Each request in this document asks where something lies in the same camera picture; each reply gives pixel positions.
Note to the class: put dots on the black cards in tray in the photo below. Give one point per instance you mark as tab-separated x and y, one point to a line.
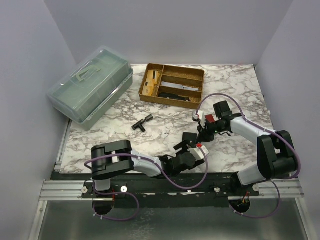
173	96

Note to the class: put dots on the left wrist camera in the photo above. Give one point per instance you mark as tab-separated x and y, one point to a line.
199	153

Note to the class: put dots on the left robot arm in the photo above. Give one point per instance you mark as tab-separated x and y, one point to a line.
113	159

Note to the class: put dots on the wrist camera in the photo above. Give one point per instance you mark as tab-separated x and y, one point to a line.
199	153
199	117

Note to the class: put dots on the black leather card holder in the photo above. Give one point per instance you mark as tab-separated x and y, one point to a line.
191	138

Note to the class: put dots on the aluminium extrusion rail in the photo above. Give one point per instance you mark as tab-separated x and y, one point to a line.
62	190

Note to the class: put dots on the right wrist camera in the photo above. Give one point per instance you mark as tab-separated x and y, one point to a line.
199	117

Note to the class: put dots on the black mounting base rail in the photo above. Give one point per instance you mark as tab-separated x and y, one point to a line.
215	191

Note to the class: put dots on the red leather card holder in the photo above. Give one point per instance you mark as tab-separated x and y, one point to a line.
210	118

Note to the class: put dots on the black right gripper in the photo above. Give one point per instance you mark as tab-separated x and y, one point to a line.
204	128

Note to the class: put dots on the white cards in tray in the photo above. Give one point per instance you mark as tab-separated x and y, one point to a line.
179	86

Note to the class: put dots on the gold cards in tray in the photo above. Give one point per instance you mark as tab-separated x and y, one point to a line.
151	82

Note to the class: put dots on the black T-shaped tool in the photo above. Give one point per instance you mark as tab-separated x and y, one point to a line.
139	124

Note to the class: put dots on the woven wicker organizer tray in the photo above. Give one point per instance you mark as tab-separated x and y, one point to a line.
175	74

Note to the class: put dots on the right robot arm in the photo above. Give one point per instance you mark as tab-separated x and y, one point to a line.
275	150

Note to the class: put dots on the green plastic storage box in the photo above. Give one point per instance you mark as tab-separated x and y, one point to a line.
91	89

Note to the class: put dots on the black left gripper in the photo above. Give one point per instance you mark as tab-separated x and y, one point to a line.
186	146

